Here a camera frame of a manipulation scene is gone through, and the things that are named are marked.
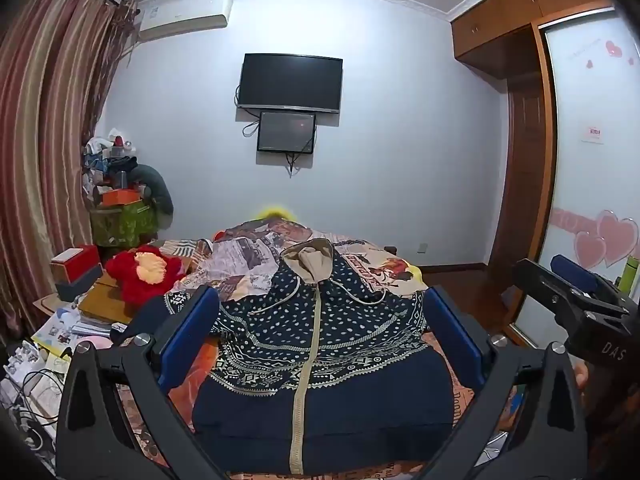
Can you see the green bottle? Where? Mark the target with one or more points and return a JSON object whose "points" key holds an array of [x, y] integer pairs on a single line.
{"points": [[631, 272]]}

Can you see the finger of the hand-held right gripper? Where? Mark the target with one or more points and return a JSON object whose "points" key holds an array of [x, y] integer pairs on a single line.
{"points": [[575, 271], [537, 280]]}

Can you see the white sliding wardrobe door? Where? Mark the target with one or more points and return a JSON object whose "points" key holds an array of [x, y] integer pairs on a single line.
{"points": [[585, 185]]}

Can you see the navy patterned zip hoodie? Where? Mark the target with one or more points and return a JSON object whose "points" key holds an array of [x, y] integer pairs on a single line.
{"points": [[350, 320]]}

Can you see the bed with printed sheet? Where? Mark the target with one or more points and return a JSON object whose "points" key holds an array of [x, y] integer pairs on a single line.
{"points": [[240, 255]]}

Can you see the orange box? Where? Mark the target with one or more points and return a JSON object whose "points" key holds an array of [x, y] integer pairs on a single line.
{"points": [[120, 196]]}

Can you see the red box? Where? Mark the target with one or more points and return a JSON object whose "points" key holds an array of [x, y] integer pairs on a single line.
{"points": [[82, 262]]}

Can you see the pile of household clutter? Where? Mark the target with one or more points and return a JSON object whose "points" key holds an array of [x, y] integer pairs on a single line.
{"points": [[107, 160]]}

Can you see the pile of books and papers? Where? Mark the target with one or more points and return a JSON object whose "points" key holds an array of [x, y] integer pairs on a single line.
{"points": [[65, 332]]}

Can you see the white wall socket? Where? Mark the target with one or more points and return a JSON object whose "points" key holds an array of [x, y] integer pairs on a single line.
{"points": [[423, 247]]}

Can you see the white air conditioner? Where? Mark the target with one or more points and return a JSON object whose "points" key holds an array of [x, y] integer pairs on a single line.
{"points": [[182, 16]]}

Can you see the striped brown curtain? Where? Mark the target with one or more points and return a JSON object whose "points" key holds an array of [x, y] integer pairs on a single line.
{"points": [[45, 135]]}

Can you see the grey box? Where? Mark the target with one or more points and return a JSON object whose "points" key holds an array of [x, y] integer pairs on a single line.
{"points": [[77, 287]]}

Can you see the yellow plush toy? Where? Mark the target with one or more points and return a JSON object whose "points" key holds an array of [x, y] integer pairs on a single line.
{"points": [[272, 211]]}

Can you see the small black wall monitor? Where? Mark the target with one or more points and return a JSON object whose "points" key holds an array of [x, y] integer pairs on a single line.
{"points": [[286, 132]]}

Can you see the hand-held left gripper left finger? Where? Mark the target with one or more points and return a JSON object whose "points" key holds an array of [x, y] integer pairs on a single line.
{"points": [[192, 332]]}

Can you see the brown cardboard sheet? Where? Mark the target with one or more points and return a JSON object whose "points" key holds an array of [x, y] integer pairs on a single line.
{"points": [[102, 305]]}

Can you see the green cardboard box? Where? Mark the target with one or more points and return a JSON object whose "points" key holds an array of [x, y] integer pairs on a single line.
{"points": [[122, 225]]}

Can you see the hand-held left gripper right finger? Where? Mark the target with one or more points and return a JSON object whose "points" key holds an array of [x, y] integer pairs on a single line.
{"points": [[452, 340]]}

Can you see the wooden wardrobe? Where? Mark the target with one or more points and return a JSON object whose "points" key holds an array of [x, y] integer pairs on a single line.
{"points": [[525, 160]]}

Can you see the black wall television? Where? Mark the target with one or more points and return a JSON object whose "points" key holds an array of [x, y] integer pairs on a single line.
{"points": [[290, 81]]}

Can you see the red plush toy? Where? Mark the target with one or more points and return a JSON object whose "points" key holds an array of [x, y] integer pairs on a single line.
{"points": [[130, 280]]}

